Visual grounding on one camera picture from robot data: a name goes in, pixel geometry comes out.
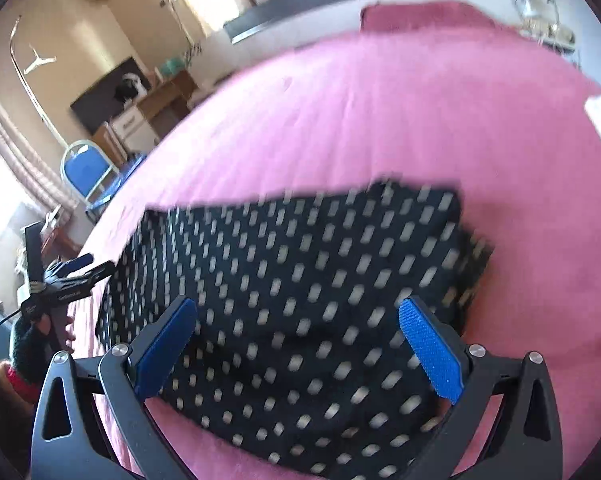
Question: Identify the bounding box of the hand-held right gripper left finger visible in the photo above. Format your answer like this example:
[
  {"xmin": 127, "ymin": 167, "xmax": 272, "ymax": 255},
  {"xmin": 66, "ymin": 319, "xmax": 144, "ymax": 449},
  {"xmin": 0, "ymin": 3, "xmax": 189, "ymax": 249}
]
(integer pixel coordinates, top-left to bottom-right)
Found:
[{"xmin": 32, "ymin": 295, "xmax": 198, "ymax": 480}]

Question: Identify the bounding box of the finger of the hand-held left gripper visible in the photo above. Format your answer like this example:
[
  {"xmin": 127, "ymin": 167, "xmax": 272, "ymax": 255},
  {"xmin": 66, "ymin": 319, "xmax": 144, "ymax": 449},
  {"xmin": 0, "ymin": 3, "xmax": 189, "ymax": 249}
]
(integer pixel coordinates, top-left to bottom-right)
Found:
[
  {"xmin": 82, "ymin": 259, "xmax": 118, "ymax": 287},
  {"xmin": 54, "ymin": 254, "xmax": 96, "ymax": 276}
]

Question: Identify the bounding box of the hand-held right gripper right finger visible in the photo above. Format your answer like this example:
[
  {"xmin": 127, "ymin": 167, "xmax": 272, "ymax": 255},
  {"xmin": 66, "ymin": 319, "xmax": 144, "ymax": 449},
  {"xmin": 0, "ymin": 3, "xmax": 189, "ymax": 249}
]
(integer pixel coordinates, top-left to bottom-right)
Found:
[{"xmin": 398, "ymin": 295, "xmax": 564, "ymax": 480}]

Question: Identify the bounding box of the black polka dot garment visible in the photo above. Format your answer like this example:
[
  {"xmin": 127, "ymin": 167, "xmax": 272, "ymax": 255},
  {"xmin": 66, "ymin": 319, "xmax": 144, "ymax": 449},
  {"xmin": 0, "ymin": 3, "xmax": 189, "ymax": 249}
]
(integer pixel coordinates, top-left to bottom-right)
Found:
[{"xmin": 94, "ymin": 177, "xmax": 496, "ymax": 480}]

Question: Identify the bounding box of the person's left forearm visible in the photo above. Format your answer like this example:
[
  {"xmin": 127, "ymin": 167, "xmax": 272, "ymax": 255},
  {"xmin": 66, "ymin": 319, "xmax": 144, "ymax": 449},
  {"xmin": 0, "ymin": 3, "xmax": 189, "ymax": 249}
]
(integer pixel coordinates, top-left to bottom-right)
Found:
[{"xmin": 0, "ymin": 364, "xmax": 44, "ymax": 406}]

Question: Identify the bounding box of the person's left hand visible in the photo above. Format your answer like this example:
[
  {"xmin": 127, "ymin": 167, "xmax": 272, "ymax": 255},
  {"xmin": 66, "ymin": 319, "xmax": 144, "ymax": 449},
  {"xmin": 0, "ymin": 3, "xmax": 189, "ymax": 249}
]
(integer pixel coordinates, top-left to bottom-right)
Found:
[{"xmin": 9, "ymin": 312, "xmax": 77, "ymax": 387}]

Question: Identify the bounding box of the blue metal chair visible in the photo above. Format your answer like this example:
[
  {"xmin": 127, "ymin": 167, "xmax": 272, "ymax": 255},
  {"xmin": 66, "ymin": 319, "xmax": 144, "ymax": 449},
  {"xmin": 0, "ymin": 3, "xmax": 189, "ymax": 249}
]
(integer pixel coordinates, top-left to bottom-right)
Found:
[{"xmin": 59, "ymin": 139, "xmax": 147, "ymax": 223}]

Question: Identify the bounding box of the white drawer unit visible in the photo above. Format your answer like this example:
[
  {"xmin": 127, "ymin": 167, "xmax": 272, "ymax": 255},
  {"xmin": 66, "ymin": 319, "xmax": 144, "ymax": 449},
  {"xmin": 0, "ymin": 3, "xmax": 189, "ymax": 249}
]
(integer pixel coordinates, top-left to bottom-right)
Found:
[{"xmin": 109, "ymin": 106, "xmax": 160, "ymax": 154}]

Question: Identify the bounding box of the black television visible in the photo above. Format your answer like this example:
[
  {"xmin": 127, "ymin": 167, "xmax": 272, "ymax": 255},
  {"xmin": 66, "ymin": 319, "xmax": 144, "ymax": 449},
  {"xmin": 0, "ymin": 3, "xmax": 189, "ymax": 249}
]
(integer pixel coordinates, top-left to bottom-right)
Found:
[{"xmin": 69, "ymin": 56, "xmax": 152, "ymax": 135}]

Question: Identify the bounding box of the wooden desk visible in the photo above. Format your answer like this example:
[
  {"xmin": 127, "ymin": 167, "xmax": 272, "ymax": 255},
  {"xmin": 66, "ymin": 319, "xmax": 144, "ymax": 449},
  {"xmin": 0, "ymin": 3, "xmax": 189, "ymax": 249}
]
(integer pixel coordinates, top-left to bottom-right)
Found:
[{"xmin": 91, "ymin": 69, "xmax": 200, "ymax": 162}]

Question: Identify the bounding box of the white ceiling fan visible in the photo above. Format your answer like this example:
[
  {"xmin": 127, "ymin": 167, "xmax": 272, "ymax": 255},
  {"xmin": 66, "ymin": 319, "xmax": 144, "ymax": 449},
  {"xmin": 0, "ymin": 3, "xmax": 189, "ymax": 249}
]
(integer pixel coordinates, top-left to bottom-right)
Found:
[{"xmin": 22, "ymin": 44, "xmax": 59, "ymax": 77}]

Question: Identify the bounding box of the teal container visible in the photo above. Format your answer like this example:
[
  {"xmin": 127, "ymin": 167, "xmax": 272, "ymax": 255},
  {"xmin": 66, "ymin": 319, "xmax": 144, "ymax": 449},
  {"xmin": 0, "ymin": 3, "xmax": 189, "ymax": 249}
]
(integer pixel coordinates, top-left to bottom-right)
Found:
[{"xmin": 161, "ymin": 56, "xmax": 190, "ymax": 79}]

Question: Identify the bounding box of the pink blanket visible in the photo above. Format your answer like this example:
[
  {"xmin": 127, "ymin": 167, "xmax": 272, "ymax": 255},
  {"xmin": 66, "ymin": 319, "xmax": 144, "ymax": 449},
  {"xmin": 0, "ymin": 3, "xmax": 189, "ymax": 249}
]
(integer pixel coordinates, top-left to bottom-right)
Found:
[{"xmin": 68, "ymin": 22, "xmax": 601, "ymax": 480}]

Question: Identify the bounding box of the pink pillow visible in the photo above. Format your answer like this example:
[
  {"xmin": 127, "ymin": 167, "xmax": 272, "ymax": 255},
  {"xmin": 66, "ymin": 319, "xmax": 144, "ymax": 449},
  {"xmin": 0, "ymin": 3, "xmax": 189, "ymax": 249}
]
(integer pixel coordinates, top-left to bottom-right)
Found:
[{"xmin": 359, "ymin": 1, "xmax": 497, "ymax": 35}]

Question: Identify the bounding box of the shiny bedside clutter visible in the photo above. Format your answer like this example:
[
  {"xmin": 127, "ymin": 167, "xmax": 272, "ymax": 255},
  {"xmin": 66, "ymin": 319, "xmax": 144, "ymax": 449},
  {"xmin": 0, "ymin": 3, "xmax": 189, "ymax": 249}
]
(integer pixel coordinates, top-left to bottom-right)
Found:
[{"xmin": 511, "ymin": 0, "xmax": 580, "ymax": 52}]

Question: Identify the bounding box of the black cable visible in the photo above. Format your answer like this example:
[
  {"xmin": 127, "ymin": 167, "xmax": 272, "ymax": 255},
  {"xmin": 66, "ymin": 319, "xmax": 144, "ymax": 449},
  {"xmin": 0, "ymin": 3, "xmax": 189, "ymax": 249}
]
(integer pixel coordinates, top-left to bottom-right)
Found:
[{"xmin": 0, "ymin": 309, "xmax": 25, "ymax": 339}]

